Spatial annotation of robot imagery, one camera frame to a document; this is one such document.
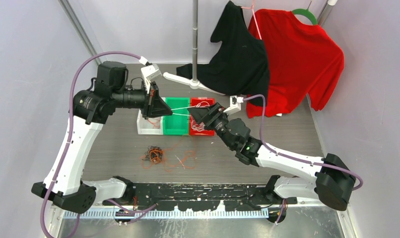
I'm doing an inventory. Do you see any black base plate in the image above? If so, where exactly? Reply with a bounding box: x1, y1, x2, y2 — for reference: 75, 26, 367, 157
115, 183, 282, 212

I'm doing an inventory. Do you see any red t-shirt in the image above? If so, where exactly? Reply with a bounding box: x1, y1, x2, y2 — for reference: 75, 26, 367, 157
248, 9, 344, 117

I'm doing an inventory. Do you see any green plastic bin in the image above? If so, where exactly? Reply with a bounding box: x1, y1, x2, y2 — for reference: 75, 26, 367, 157
163, 97, 190, 135

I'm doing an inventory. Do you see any pink hanger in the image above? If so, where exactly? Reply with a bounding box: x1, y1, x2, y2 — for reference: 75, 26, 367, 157
241, 0, 262, 40

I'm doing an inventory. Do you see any green hanger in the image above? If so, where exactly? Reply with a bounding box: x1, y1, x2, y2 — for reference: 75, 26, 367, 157
291, 0, 318, 25

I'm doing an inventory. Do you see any cable bundle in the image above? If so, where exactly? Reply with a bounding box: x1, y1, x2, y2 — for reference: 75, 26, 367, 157
142, 146, 164, 165

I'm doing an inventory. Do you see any garment rack pole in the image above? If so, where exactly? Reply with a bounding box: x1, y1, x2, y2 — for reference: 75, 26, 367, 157
192, 0, 199, 85

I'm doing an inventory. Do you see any black t-shirt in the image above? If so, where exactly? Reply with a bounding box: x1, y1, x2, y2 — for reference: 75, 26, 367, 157
176, 0, 270, 108

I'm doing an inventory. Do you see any white rack base foot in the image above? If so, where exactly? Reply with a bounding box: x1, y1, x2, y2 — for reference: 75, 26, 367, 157
162, 72, 224, 95

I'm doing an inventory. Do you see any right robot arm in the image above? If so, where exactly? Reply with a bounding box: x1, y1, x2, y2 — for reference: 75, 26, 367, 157
188, 103, 360, 211

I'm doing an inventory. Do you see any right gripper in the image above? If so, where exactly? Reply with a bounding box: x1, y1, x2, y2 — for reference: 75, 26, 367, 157
189, 101, 236, 149

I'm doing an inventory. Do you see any aluminium frame rail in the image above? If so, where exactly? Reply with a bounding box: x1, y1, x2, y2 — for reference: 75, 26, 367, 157
58, 0, 103, 56

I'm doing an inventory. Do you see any white plastic bin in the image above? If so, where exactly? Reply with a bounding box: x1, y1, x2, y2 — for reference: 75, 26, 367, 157
136, 111, 164, 135

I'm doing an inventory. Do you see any red plastic bin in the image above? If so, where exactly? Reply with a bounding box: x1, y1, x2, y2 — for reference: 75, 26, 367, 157
189, 97, 215, 136

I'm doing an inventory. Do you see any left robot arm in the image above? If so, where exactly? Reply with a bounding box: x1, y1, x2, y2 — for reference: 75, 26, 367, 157
31, 61, 172, 214

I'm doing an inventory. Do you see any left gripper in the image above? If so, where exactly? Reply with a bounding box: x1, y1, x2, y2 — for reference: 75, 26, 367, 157
111, 78, 172, 119

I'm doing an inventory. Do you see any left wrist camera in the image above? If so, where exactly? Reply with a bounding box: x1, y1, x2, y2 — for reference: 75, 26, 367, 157
140, 63, 162, 95

